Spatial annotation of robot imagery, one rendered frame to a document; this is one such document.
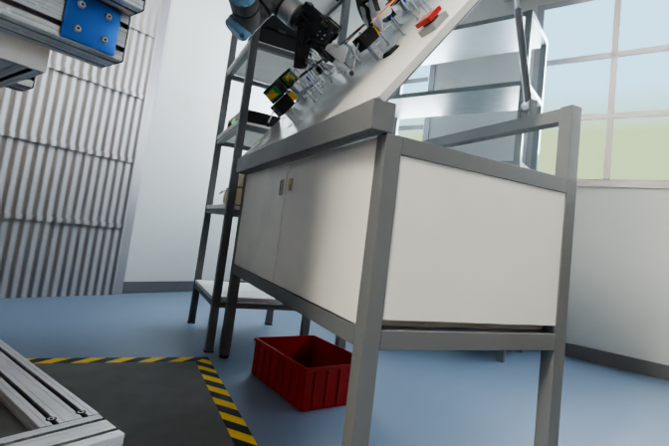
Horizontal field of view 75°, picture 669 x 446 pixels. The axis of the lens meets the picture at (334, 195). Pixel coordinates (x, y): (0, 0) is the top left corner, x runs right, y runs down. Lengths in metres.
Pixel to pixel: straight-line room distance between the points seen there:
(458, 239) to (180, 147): 2.82
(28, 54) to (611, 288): 3.09
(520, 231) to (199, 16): 3.18
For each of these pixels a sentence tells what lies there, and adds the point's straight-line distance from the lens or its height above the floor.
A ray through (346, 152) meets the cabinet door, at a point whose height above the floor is 0.78.
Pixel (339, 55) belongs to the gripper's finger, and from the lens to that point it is 1.25.
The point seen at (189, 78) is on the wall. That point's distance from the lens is 3.66.
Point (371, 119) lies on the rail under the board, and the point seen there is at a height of 0.82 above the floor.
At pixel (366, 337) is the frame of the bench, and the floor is 0.39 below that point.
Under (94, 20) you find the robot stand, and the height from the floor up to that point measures 0.90.
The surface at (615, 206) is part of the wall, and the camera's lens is 3.27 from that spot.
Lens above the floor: 0.58
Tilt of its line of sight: 5 degrees up
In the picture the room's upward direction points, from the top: 7 degrees clockwise
